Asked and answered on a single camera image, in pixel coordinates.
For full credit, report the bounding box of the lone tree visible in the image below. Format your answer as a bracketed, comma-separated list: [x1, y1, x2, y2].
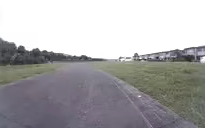
[133, 52, 140, 61]

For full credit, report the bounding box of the grey asphalt path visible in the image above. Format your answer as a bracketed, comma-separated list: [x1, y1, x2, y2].
[0, 61, 199, 128]

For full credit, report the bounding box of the grass field beside houses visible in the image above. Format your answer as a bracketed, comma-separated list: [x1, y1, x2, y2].
[91, 60, 205, 128]

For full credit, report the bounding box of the row of houses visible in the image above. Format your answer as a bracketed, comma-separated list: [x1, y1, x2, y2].
[118, 43, 205, 63]

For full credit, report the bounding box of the row of trees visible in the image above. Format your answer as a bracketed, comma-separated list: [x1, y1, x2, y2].
[0, 36, 108, 66]

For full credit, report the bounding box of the grass verge beside trees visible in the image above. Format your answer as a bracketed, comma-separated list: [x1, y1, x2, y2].
[0, 62, 74, 89]

